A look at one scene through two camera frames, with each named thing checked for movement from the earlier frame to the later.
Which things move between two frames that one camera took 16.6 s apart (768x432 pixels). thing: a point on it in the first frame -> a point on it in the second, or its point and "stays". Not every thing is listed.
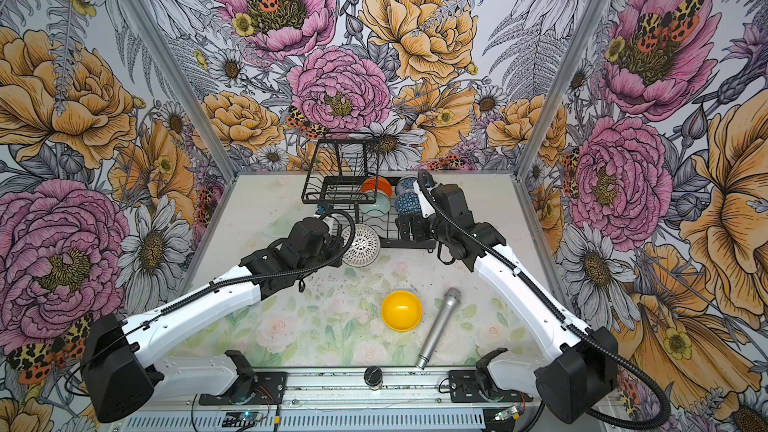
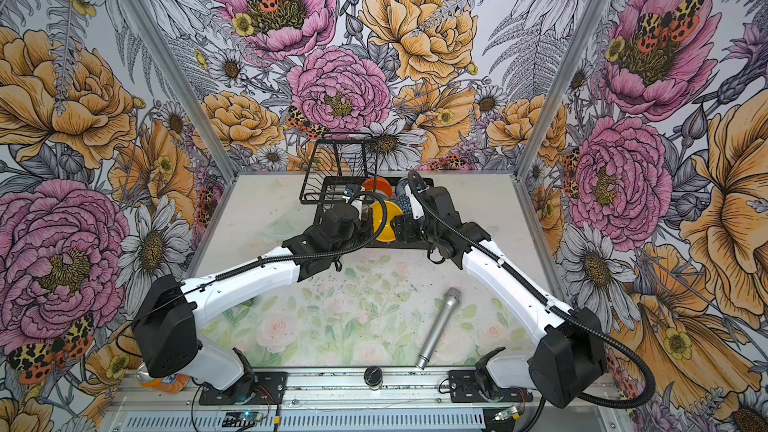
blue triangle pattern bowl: (408, 203) stays
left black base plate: (270, 388) stays
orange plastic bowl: (383, 185) stays
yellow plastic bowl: (401, 311) -> (392, 210)
